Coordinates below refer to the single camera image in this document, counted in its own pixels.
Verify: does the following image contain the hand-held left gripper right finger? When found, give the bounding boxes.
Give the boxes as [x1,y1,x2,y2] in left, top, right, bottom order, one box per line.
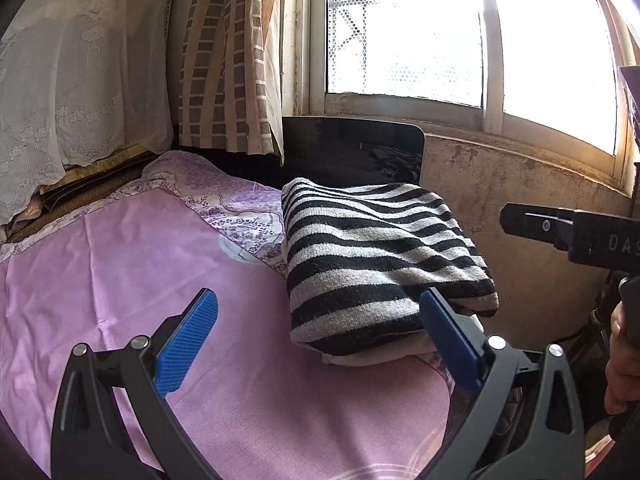
[419,287,586,480]

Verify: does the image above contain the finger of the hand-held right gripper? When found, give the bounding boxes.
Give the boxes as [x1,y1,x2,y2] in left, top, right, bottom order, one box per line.
[500,202,576,253]

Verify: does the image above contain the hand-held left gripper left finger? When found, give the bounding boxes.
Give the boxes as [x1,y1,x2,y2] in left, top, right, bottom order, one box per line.
[50,287,221,480]

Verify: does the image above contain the black grey striped sweater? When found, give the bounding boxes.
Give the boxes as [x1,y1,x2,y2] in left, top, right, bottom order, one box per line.
[280,176,500,357]

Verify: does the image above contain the person's right hand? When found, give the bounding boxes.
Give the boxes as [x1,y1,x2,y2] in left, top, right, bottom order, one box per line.
[604,305,640,416]

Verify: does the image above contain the cream folded garment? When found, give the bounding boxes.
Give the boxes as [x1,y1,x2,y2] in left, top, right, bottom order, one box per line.
[320,332,441,367]

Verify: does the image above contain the purple bed sheet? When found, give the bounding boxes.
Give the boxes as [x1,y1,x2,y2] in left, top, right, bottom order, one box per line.
[0,150,471,480]

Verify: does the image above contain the black glossy bed board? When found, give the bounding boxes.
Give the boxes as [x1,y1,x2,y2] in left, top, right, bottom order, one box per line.
[282,116,426,191]

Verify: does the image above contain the bright frosted window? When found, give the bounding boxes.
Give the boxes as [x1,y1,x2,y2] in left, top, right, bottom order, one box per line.
[280,0,640,196]

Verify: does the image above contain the white lace cover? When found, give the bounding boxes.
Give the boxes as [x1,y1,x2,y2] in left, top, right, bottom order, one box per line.
[0,0,181,226]

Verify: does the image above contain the brown checked curtain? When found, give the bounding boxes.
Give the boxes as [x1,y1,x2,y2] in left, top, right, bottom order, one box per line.
[177,0,286,156]

